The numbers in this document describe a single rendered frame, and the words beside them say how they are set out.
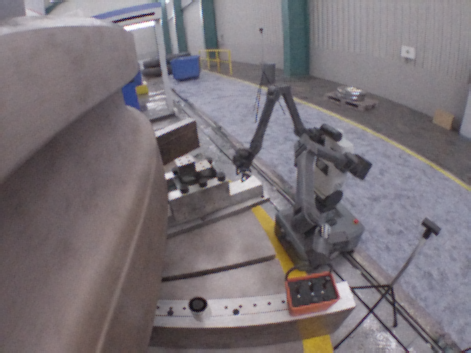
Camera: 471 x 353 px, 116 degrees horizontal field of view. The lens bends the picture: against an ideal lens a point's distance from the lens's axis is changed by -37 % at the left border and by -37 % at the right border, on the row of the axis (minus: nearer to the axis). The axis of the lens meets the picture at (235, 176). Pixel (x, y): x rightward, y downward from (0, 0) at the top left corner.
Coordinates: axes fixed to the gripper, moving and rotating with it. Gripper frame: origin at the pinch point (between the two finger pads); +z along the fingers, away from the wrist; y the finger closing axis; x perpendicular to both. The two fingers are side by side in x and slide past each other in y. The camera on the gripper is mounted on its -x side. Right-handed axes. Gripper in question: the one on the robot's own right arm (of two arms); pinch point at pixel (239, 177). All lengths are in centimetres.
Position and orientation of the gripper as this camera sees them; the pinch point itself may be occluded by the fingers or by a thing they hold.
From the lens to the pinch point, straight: 160.4
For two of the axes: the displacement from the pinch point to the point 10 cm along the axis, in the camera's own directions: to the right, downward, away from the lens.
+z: -4.1, 8.3, 3.8
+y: 3.1, 5.1, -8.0
